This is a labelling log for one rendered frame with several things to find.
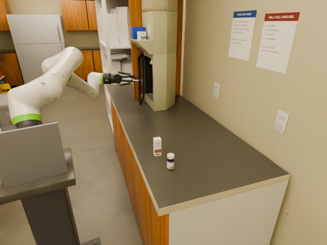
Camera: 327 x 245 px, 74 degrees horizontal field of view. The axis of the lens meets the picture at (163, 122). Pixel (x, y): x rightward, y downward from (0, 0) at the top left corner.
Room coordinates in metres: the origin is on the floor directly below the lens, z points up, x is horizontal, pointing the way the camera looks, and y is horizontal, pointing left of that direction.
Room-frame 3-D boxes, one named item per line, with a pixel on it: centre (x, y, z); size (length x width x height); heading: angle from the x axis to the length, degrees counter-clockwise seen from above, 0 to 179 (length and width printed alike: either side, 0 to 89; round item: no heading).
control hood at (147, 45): (1.87, 0.19, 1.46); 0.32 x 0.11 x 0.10; 19
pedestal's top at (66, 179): (0.93, 0.64, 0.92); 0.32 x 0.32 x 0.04; 25
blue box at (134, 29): (1.94, 0.21, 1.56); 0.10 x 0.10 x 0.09; 19
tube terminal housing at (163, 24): (1.93, 0.02, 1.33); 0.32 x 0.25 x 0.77; 19
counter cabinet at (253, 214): (1.75, 0.01, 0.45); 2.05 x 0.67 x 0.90; 19
